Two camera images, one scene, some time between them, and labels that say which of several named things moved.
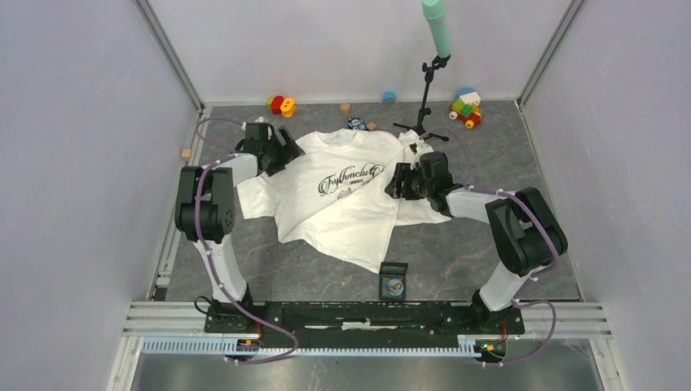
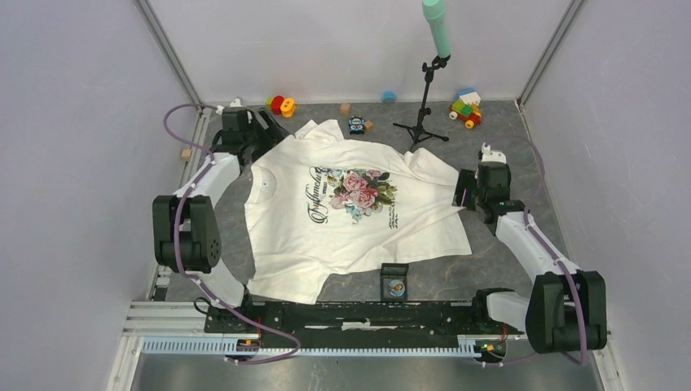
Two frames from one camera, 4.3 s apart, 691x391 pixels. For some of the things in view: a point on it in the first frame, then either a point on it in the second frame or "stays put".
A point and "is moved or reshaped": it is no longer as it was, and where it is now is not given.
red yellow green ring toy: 280,105 stays put
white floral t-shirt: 335,194 is moved or reshaped
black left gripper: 288,152 -> 275,132
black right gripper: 402,172 -> 467,180
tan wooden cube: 345,109 stays put
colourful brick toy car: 466,107 stays put
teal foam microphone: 434,12 stays put
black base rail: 363,321 stays put
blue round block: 389,96 stays put
